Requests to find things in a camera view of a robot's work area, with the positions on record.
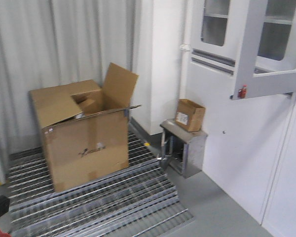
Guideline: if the large open cardboard box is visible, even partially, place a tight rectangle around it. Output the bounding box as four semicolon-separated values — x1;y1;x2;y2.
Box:
30;63;138;192

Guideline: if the metal floor grating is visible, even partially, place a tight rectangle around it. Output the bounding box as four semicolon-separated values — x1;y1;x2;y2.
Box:
8;125;194;237

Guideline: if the grey curtain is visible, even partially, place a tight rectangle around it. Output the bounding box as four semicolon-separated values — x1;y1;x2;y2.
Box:
0;0;140;181

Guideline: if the stainless steel box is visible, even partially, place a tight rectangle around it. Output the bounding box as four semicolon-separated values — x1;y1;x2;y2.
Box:
157;119;208;178

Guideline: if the small cardboard box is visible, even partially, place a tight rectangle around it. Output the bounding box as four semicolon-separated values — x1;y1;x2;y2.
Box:
175;99;206;132

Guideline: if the red latch on door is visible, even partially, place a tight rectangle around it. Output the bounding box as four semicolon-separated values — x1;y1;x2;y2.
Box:
238;84;247;99

